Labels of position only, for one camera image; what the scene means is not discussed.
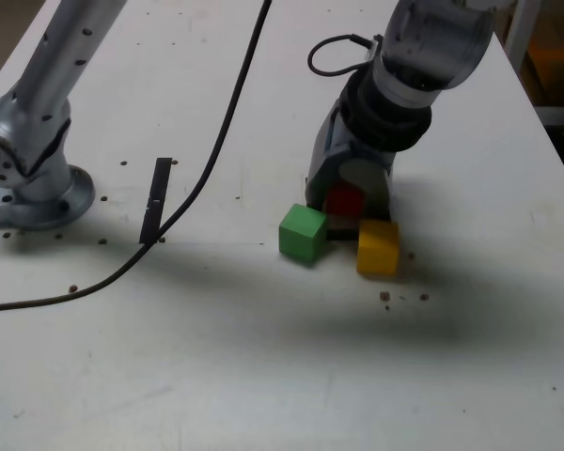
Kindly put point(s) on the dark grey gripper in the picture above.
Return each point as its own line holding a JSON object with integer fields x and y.
{"x": 340, "y": 141}

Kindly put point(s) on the red cube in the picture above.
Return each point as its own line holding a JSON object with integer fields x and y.
{"x": 345, "y": 199}

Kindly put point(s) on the green cube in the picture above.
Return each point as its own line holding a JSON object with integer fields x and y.
{"x": 301, "y": 235}

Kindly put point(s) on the yellow cube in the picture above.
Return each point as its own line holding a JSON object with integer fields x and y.
{"x": 378, "y": 249}

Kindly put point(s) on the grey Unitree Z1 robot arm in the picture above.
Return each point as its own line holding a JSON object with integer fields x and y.
{"x": 37, "y": 122}

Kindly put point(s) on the black tape square outline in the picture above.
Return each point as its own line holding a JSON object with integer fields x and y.
{"x": 343, "y": 235}

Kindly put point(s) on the black tape strip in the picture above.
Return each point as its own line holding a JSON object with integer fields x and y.
{"x": 157, "y": 188}

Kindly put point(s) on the brown cardboard box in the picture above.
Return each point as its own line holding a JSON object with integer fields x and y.
{"x": 557, "y": 66}

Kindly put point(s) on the white metal rack frame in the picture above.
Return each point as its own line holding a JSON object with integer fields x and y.
{"x": 517, "y": 28}

